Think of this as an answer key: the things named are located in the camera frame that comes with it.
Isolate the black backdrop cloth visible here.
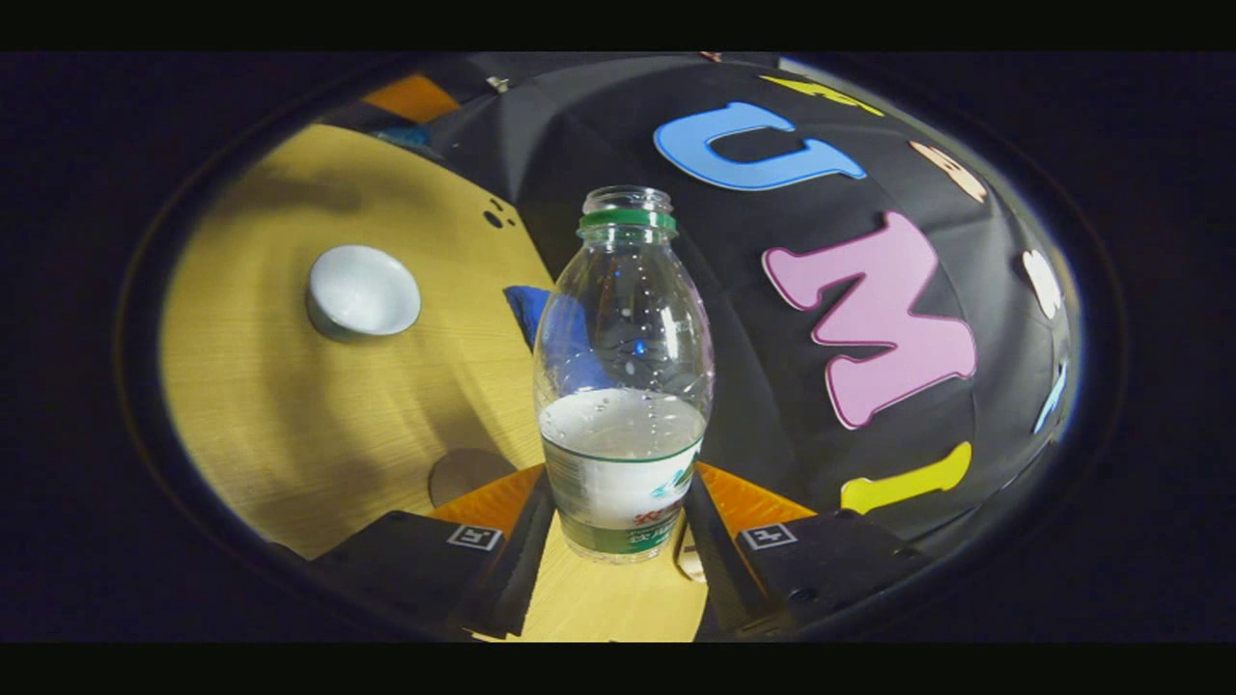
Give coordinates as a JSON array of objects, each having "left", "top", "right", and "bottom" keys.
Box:
[{"left": 319, "top": 53, "right": 1081, "bottom": 551}]

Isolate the blue towel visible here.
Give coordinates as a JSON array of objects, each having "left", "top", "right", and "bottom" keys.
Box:
[{"left": 502, "top": 285, "right": 582, "bottom": 387}]

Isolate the round brown coaster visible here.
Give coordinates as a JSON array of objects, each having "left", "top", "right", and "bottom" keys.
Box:
[{"left": 428, "top": 447, "right": 520, "bottom": 510}]

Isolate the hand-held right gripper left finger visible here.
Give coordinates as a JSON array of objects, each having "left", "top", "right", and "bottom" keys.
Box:
[{"left": 312, "top": 463, "right": 558, "bottom": 641}]

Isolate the white teacup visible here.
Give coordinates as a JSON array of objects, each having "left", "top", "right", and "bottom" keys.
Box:
[{"left": 307, "top": 244, "right": 423, "bottom": 341}]

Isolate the clear plastic water bottle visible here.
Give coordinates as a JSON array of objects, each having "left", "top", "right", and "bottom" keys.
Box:
[{"left": 533, "top": 185, "right": 716, "bottom": 565}]

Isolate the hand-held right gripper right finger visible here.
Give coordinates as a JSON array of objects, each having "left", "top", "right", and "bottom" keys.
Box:
[{"left": 680, "top": 460, "right": 930, "bottom": 642}]

